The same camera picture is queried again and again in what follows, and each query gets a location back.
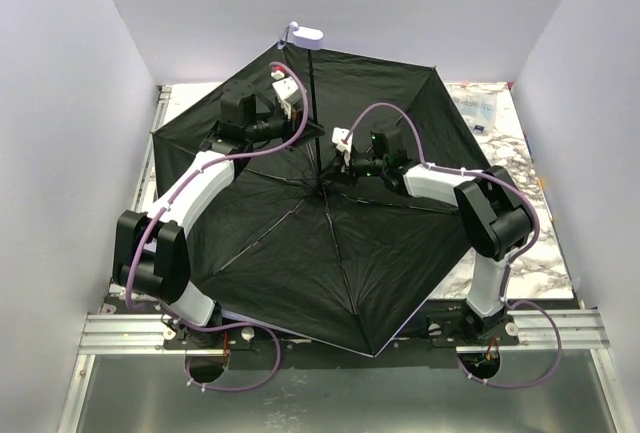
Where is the purple folding umbrella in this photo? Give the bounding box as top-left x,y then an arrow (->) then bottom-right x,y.
149,21 -> 494,358

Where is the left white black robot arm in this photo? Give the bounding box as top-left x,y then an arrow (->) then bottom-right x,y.
112,68 -> 323,328

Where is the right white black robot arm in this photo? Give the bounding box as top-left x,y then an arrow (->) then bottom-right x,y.
326,127 -> 539,341

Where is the clear plastic organizer box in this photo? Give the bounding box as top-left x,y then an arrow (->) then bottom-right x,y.
453,95 -> 497,134

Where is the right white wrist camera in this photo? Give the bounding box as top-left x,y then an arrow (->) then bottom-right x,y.
331,127 -> 353,165

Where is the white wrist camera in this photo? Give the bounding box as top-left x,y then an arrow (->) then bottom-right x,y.
271,66 -> 302,119
331,127 -> 353,165

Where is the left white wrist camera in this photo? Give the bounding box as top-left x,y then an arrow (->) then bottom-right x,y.
271,66 -> 302,119

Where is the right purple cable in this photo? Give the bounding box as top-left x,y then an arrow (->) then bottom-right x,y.
347,101 -> 564,389

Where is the purple cable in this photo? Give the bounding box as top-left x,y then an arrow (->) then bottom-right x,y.
347,101 -> 564,389
124,61 -> 307,394

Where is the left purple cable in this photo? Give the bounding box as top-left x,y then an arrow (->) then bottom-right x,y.
124,61 -> 307,394

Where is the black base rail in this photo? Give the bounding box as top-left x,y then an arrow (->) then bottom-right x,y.
163,300 -> 520,370

